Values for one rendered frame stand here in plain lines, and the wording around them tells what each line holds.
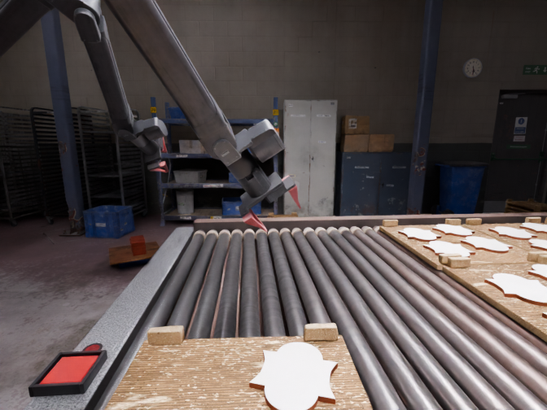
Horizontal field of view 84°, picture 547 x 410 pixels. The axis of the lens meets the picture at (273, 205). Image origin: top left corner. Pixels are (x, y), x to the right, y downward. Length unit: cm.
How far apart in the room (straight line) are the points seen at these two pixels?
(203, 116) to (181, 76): 7
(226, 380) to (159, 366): 11
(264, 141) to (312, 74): 489
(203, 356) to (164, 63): 46
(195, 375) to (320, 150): 449
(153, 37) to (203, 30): 522
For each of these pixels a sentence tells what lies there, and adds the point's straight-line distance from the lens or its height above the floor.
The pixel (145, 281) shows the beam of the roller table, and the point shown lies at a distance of 90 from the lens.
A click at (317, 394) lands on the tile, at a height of 95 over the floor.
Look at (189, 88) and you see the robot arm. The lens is 54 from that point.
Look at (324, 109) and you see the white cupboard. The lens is 489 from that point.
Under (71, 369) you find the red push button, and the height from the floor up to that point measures 93.
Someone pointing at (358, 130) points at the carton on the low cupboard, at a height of 145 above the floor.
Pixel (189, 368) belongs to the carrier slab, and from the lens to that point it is 55.
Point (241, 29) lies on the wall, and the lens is 565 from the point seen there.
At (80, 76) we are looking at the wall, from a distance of 628.
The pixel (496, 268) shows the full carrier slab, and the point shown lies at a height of 94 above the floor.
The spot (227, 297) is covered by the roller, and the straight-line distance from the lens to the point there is 76.
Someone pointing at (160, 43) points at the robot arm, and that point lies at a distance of 51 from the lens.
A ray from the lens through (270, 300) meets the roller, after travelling 73.
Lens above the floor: 128
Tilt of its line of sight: 12 degrees down
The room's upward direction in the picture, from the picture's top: straight up
